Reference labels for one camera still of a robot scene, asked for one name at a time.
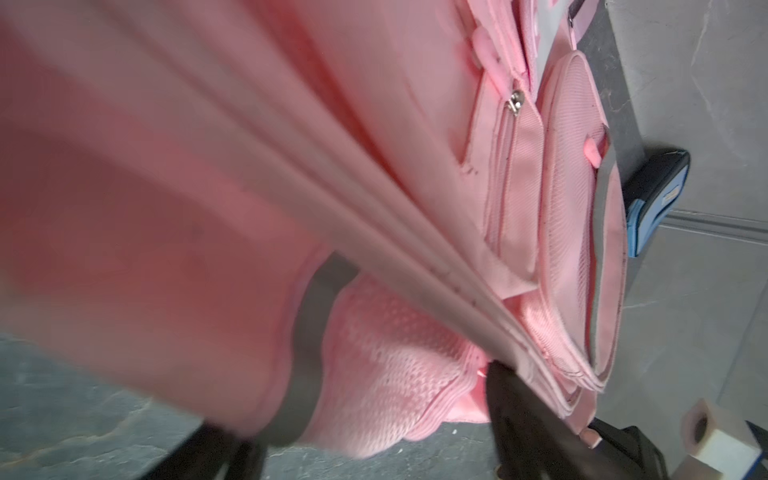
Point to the pink student backpack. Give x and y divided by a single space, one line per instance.
313 222

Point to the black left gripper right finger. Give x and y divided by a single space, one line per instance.
532 442

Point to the blue pencil case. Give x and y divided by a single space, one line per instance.
651 193

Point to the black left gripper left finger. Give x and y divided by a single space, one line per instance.
209 452

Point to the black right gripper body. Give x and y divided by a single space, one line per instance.
630 450

